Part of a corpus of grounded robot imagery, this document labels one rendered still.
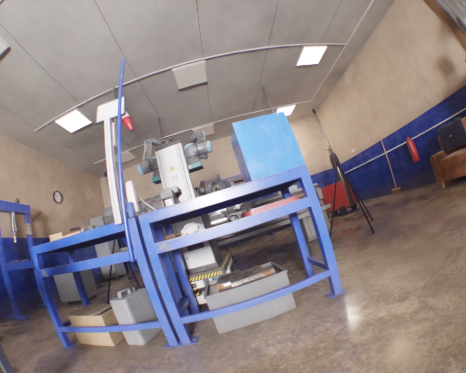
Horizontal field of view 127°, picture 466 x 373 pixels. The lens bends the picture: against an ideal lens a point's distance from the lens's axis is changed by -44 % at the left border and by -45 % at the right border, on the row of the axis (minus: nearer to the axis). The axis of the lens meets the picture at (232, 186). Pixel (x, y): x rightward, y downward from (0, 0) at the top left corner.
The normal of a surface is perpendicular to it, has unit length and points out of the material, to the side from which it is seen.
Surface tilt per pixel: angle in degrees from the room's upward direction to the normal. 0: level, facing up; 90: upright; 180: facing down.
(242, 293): 90
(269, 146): 90
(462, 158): 90
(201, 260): 90
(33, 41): 180
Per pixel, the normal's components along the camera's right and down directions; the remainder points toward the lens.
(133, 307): 0.94, -0.32
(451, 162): -0.96, 0.29
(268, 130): 0.03, -0.18
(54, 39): 0.30, 0.94
